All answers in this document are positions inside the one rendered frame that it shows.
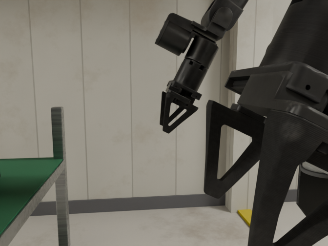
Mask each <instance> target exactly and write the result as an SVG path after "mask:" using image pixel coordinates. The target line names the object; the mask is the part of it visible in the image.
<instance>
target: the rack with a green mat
mask: <svg viewBox="0 0 328 246"><path fill-rule="evenodd" d="M51 124H52V141H53V157H46V158H15V159H0V246H8V245H9V244H10V243H11V241H12V240H13V239H14V237H15V236H16V234H17V233H18V232H19V230H20V229H21V228H22V226H23V225H24V223H25V222H26V221H27V219H28V218H29V217H30V215H31V214H32V212H33V211H34V210H35V208H36V207H37V206H38V204H39V203H40V202H41V200H42V199H43V197H44V196H45V195H46V193H47V192H48V190H49V189H50V188H51V186H52V185H53V184H54V183H55V191H56V208H57V225H58V242H59V246H71V243H70V224H69V205H68V186H67V168H66V149H65V129H64V110H63V107H62V106H57V107H52V108H51Z"/></svg>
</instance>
